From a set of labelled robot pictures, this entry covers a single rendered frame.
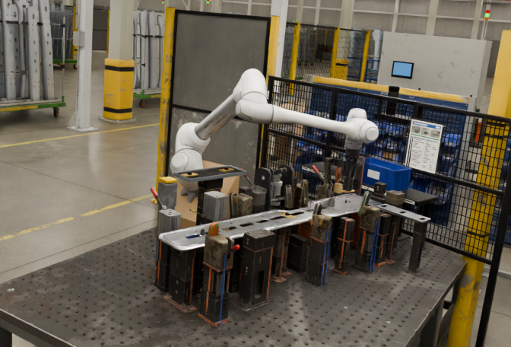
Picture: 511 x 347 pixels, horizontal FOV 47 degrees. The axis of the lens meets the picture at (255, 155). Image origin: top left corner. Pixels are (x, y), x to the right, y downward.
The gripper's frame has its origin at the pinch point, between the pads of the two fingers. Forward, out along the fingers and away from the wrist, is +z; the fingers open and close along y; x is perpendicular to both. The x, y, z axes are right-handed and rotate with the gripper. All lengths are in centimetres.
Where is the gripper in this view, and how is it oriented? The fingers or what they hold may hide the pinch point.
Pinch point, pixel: (348, 183)
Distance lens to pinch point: 322.7
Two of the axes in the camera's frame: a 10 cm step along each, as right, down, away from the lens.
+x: 7.3, -0.8, 6.8
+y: 6.8, 2.2, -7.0
